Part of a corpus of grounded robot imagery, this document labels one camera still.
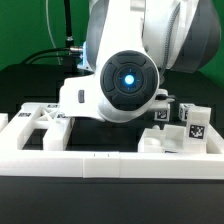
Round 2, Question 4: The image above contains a white chair back frame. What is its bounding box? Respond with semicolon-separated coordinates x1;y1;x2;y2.
0;103;74;151

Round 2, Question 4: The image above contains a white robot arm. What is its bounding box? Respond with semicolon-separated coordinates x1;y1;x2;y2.
59;0;221;123

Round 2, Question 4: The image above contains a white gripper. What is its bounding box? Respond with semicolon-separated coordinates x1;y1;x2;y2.
58;74;176;122

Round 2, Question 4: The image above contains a black vertical cable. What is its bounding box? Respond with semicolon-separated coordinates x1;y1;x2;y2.
63;0;75;51

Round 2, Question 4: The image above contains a white chair seat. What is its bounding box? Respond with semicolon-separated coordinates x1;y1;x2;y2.
138;125;224;155

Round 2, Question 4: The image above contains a white thin cable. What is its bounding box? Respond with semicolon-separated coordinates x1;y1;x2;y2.
45;0;63;66

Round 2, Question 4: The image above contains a white block at left edge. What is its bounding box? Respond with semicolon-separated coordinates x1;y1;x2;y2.
0;113;8;132

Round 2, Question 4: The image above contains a white U-shaped obstacle fence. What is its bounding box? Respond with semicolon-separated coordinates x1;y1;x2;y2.
0;125;224;179

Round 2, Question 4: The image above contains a black cable thick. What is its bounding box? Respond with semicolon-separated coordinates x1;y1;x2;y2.
21;46;83;64

